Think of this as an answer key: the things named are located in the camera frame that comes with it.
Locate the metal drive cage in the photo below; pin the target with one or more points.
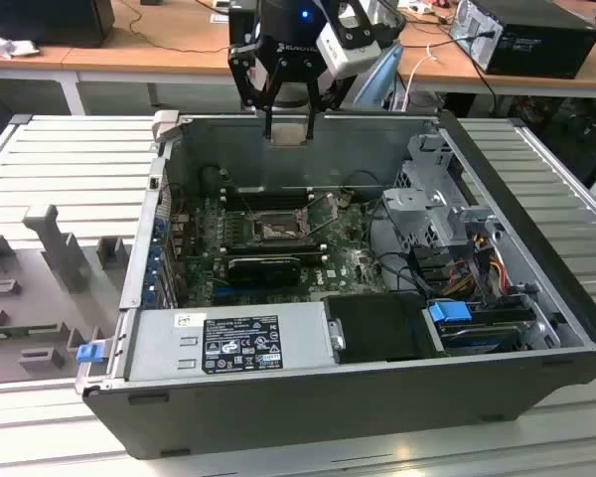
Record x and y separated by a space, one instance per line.
412 201

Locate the small black box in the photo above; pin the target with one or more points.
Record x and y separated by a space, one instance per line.
241 27

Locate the silver CPU plate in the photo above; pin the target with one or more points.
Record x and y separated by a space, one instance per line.
289 136

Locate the crumpled white paper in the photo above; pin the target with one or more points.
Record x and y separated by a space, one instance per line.
10 47

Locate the blue case latch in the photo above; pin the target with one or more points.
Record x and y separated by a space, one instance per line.
89 353

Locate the black plastic shroud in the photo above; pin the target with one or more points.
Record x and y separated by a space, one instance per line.
377 328

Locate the grey parts rack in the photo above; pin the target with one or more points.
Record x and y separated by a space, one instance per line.
54 298

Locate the wooden desk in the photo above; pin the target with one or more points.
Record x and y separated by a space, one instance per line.
179 45

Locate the black desktop computer tower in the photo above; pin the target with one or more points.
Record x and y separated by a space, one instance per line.
536 45

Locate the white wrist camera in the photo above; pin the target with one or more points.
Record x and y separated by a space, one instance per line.
347 54

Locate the hard disk in blue carrier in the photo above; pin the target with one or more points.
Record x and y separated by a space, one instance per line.
447 313

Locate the black RAM slot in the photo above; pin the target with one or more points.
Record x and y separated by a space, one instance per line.
278 193
238 244
308 256
278 203

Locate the green motherboard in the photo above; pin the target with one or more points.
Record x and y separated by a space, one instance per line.
347 258

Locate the coin cell battery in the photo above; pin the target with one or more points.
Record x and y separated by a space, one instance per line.
346 200

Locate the grey power supply unit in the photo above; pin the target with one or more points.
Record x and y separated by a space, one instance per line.
154 343

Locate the black graphics card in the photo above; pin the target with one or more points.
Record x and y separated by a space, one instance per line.
263 272

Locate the black label sticker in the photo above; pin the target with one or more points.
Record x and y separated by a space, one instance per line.
241 343

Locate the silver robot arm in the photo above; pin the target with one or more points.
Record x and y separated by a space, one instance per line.
377 74

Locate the metal locking lever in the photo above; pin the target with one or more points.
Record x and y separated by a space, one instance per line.
313 204
246 204

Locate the black open PC case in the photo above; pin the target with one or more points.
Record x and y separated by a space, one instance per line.
278 412

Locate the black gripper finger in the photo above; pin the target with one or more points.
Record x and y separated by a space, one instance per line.
243 74
314 89

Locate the large black box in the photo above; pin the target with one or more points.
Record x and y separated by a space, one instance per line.
44 20

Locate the CPU socket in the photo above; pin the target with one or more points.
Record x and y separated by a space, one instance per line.
273 231

